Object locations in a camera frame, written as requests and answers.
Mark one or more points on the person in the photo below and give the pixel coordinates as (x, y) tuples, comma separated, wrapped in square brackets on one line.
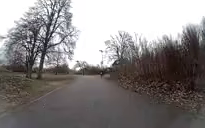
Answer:
[(101, 74)]

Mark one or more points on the row of bare bushes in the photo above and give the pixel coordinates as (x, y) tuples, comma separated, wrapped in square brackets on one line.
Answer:
[(176, 60)]

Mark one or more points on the large bare tree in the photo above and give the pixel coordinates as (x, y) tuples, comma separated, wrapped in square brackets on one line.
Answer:
[(43, 50)]

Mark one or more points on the distant hedge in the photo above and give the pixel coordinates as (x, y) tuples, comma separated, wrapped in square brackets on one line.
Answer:
[(58, 69)]

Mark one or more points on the leaf-covered verge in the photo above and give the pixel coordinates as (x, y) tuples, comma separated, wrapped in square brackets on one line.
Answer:
[(163, 93)]

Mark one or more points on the leaf-strewn grass area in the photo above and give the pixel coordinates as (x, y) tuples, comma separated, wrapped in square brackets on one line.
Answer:
[(13, 88)]

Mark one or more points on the grey asphalt path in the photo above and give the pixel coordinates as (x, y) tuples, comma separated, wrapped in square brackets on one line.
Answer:
[(93, 103)]

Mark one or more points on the street lamp pole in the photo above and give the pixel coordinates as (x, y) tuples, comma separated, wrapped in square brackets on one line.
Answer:
[(102, 58)]

